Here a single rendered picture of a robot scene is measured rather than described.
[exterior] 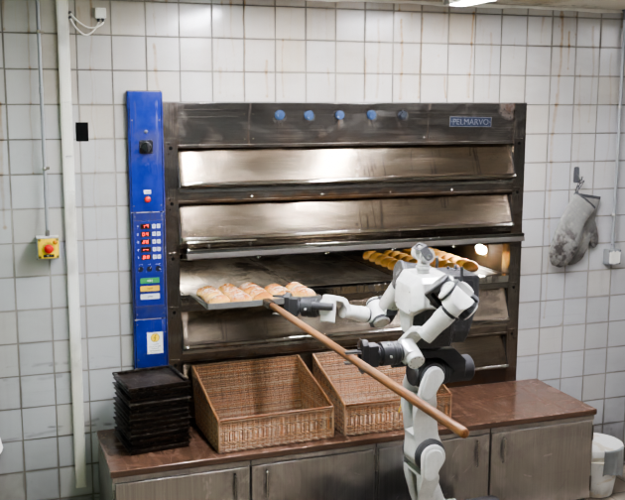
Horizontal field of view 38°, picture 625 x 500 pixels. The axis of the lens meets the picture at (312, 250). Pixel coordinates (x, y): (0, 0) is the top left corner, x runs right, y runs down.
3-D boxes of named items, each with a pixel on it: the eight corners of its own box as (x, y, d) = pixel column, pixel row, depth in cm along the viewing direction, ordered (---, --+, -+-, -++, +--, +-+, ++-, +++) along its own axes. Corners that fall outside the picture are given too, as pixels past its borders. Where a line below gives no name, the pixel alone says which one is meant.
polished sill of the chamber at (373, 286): (178, 303, 443) (178, 295, 442) (502, 280, 503) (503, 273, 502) (181, 306, 437) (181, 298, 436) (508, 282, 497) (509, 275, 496)
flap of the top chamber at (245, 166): (179, 188, 428) (176, 147, 431) (512, 179, 487) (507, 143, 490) (181, 186, 424) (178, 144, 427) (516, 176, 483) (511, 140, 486)
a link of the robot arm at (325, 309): (313, 299, 415) (338, 300, 413) (312, 321, 413) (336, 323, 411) (308, 295, 405) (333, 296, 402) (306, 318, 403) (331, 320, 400)
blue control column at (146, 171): (94, 413, 624) (82, 93, 590) (118, 411, 630) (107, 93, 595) (140, 540, 445) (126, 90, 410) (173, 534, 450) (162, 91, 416)
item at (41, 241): (36, 257, 411) (35, 235, 410) (60, 256, 414) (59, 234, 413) (37, 260, 404) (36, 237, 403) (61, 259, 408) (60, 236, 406)
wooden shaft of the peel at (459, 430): (470, 438, 256) (470, 429, 255) (461, 439, 255) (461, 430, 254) (275, 309, 413) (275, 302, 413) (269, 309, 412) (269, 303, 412)
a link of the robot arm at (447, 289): (487, 297, 331) (473, 296, 353) (460, 273, 330) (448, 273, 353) (466, 320, 330) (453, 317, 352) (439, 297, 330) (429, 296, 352)
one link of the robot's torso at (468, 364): (460, 376, 403) (461, 336, 400) (475, 384, 391) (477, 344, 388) (403, 382, 393) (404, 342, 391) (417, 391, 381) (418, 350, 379)
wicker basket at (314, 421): (190, 419, 444) (188, 364, 440) (299, 406, 465) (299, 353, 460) (216, 454, 400) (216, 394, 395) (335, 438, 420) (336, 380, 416)
